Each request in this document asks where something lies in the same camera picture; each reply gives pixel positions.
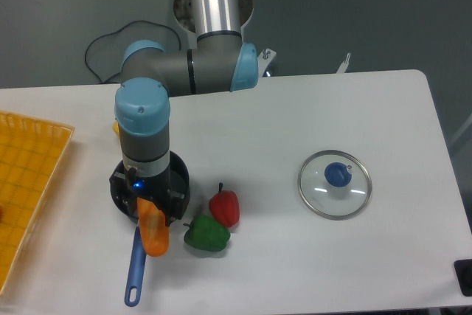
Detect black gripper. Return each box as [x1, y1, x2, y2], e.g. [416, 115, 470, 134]
[109, 158, 187, 226]

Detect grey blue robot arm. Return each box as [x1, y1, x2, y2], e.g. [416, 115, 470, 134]
[110, 0, 259, 224]

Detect green bell pepper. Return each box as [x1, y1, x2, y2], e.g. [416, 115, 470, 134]
[184, 215, 231, 252]

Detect red bell pepper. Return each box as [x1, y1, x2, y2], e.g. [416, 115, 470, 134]
[209, 182, 240, 228]

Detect yellow bell pepper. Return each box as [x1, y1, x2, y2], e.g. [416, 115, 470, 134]
[112, 121, 119, 137]

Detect yellow plastic basket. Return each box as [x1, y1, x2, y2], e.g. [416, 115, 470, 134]
[1, 111, 74, 294]

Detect glass lid blue knob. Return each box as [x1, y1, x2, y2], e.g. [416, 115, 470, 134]
[297, 150, 372, 221]

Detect black corner object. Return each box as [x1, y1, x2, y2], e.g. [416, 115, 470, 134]
[454, 259, 472, 297]

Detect black pot blue handle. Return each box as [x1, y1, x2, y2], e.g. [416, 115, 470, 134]
[121, 151, 190, 307]

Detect black cable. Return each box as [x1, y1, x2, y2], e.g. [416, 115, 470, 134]
[84, 20, 182, 84]

